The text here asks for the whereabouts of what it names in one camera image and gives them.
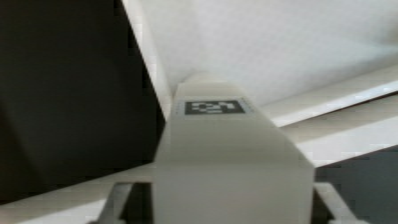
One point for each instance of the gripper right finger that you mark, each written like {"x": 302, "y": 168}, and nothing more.
{"x": 330, "y": 211}

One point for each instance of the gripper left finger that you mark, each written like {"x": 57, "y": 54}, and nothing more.
{"x": 128, "y": 205}

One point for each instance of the white desk leg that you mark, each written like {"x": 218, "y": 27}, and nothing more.
{"x": 233, "y": 175}

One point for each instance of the white desk top tray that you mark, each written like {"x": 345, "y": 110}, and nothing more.
{"x": 306, "y": 51}

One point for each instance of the white U-shaped obstacle frame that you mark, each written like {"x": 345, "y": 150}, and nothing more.
{"x": 334, "y": 137}

